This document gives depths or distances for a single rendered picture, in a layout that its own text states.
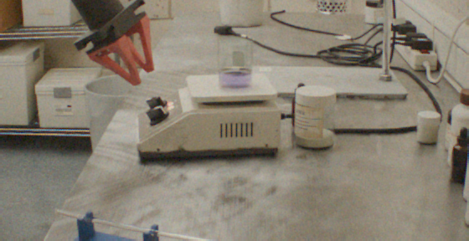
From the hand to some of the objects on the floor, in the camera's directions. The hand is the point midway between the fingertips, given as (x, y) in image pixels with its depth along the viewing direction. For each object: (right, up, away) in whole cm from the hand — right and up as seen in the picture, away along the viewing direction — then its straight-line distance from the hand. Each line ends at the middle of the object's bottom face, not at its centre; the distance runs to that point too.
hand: (141, 73), depth 104 cm
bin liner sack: (-26, -36, +183) cm, 188 cm away
